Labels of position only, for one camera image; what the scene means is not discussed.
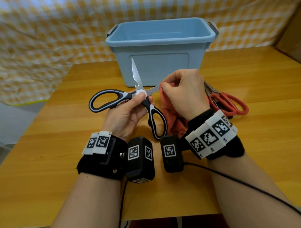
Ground person's left hand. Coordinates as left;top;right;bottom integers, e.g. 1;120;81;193
102;92;156;142

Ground person's right hand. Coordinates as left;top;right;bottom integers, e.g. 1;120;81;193
160;69;210;122

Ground orange-red cloth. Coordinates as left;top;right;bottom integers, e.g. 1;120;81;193
159;82;189;139

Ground black and white kitchen scissors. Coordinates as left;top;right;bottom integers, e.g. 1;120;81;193
89;58;168;141

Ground person's left forearm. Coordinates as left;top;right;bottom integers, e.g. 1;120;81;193
50;172;125;228

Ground person's right forearm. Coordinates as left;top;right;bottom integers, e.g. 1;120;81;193
206;152;301;228

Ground light blue plastic storage box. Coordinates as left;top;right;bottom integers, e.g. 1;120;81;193
105;17;219;87

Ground yellow checked cloth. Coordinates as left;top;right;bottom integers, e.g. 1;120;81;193
0;0;301;106

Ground brown cardboard box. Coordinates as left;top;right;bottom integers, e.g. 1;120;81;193
273;10;301;63

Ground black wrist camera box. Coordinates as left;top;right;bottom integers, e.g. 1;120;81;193
126;136;156;184
160;135;185;173

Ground black wrist strap with markers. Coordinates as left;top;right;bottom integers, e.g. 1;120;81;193
77;131;128;181
185;109;245;161

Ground red handled scissors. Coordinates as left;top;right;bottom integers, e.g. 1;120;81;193
204;81;249;116

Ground black cable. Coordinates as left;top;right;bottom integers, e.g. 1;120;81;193
119;179;129;228
183;162;301;216

